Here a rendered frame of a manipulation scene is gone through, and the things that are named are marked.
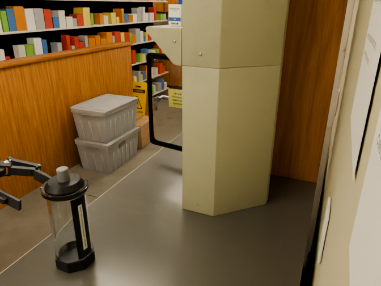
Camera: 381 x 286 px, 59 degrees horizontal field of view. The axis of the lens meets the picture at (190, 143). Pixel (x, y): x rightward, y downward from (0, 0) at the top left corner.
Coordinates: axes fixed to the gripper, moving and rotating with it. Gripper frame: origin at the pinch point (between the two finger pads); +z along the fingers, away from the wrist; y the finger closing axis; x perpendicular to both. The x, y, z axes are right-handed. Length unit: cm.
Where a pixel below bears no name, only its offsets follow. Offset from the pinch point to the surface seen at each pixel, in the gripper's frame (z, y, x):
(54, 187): 10.5, -4.1, -8.6
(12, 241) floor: -95, 78, 137
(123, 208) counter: 13.7, 25.1, 15.4
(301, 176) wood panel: 65, 69, 2
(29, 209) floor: -115, 114, 142
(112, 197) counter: 6.5, 29.7, 17.0
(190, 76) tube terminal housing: 24, 33, -32
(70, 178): 10.9, 0.6, -8.8
